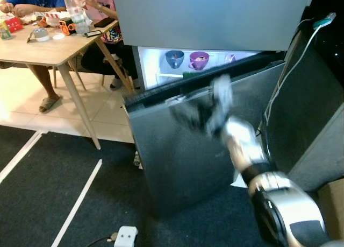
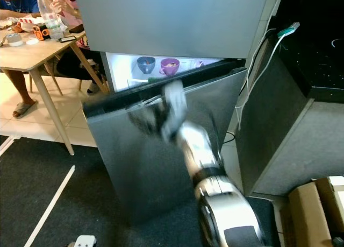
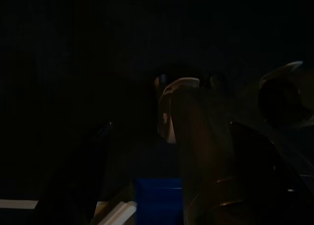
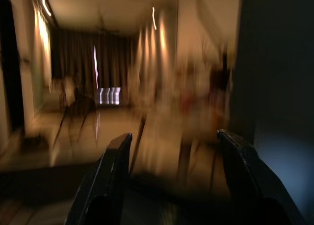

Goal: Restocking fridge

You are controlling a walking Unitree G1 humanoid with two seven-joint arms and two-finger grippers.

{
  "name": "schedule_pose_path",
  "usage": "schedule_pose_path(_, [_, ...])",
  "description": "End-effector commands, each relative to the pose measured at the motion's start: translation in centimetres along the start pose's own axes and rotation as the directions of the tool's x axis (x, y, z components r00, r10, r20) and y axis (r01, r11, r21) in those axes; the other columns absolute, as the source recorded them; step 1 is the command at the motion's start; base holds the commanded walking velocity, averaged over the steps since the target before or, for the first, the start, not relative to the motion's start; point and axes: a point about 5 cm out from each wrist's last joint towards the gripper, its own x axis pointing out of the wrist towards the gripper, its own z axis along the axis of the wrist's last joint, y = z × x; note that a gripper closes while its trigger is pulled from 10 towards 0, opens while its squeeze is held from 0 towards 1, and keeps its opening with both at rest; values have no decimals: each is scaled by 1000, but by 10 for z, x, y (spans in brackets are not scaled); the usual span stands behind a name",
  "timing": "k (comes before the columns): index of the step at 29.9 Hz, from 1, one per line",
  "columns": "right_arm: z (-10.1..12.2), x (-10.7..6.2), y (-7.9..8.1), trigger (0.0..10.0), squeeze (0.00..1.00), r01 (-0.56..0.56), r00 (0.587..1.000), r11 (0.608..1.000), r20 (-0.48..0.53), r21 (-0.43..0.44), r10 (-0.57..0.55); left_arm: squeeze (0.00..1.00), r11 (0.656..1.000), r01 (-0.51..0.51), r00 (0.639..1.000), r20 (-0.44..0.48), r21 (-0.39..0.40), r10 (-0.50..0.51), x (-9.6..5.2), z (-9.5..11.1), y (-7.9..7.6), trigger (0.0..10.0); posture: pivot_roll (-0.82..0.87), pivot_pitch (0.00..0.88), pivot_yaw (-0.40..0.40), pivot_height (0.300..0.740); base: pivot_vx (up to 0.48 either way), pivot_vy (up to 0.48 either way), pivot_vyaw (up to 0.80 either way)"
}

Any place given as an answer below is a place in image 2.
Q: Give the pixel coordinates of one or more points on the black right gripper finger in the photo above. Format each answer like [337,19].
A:
[141,114]
[145,128]

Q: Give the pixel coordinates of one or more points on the grey fridge door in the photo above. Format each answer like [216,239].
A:
[123,171]
[172,18]

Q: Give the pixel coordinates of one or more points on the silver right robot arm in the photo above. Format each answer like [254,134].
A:
[199,150]

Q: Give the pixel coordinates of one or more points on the silver grey fridge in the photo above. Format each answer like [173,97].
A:
[123,75]

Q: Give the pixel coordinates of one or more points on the green white food package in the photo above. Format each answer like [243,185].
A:
[153,80]

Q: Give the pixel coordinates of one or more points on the small purple cup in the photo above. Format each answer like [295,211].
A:
[200,64]

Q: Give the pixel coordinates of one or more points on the black phone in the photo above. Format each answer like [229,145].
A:
[75,29]
[69,39]

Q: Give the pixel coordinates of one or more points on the grey sandal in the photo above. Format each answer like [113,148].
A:
[24,110]

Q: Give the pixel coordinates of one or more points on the long white floor tape strip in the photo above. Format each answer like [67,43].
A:
[50,205]

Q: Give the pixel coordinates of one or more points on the light wooden table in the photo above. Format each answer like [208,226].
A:
[27,58]

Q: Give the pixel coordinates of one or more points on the black floor mat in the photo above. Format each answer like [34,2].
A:
[27,177]

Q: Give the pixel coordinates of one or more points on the orange black device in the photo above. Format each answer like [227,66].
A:
[40,33]

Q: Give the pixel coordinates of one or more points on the white round lid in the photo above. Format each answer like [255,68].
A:
[30,41]

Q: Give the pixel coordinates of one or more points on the person in pink shirt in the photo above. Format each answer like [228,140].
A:
[69,2]

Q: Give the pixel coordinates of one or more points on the large clear plastic bottle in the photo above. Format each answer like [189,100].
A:
[48,18]

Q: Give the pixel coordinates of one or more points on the short white floor tape strip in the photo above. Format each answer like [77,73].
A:
[6,146]

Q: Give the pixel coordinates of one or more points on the grey tape roll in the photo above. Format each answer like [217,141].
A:
[14,40]

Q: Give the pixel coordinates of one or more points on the red white striped paper tray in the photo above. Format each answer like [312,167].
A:
[27,21]

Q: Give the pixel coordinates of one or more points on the black kitchen countertop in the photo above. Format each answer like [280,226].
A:
[317,42]

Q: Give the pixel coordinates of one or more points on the large cardboard box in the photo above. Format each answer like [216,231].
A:
[312,214]

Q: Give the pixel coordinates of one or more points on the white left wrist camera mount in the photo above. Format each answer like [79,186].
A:
[86,241]

